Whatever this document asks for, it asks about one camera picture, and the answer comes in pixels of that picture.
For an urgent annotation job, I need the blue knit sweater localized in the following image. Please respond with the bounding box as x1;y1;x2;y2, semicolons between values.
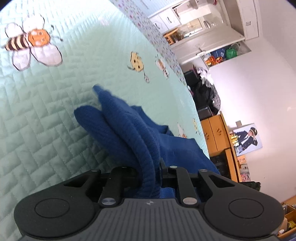
74;85;219;198

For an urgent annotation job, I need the clothes pile on stool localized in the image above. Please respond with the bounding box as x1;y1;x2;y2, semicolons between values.
194;67;221;115

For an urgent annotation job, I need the wooden dresser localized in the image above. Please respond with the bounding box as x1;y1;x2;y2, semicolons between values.
201;113;242;182

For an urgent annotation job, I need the portrait of uniformed child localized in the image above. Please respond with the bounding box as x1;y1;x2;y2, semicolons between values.
232;123;262;156

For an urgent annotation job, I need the shelf niche with bags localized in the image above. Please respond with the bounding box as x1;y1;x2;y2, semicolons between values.
202;41;251;67

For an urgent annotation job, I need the mint quilted bee bedspread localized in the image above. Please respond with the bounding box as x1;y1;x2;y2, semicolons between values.
1;1;208;240

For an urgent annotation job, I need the wooden chair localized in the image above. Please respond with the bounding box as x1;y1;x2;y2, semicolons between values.
163;28;184;45

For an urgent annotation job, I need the white drawer shelf unit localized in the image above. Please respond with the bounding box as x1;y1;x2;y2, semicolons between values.
142;1;226;33

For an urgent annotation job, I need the heart pattern bedsheet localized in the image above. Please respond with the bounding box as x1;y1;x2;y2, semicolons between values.
110;0;193;96

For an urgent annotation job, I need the white door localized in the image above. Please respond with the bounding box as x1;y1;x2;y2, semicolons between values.
169;24;246;67

